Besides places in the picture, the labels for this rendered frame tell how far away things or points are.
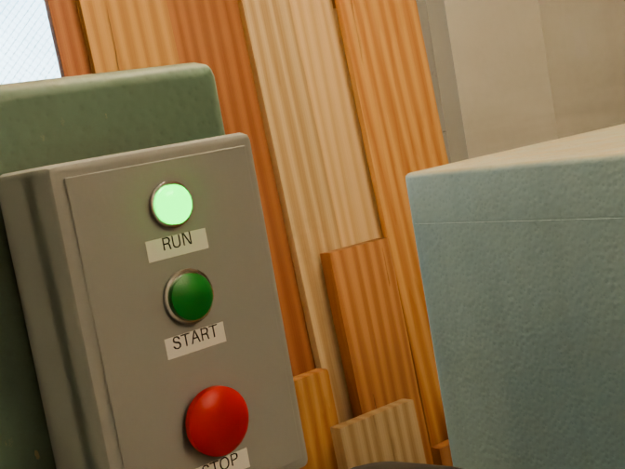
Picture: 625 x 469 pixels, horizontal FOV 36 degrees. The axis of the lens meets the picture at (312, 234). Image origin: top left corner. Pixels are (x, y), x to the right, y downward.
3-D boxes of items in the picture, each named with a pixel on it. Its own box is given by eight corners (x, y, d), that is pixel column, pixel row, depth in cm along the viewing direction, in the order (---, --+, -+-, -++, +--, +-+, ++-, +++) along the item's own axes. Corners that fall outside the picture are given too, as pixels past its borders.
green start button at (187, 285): (168, 330, 41) (158, 275, 41) (216, 316, 42) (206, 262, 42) (176, 331, 40) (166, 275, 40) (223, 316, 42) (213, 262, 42)
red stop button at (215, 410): (188, 464, 41) (175, 396, 41) (245, 440, 43) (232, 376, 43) (201, 468, 41) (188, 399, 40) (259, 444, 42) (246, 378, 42)
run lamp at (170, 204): (153, 232, 41) (144, 185, 40) (193, 222, 42) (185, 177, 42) (161, 232, 40) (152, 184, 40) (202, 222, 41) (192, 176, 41)
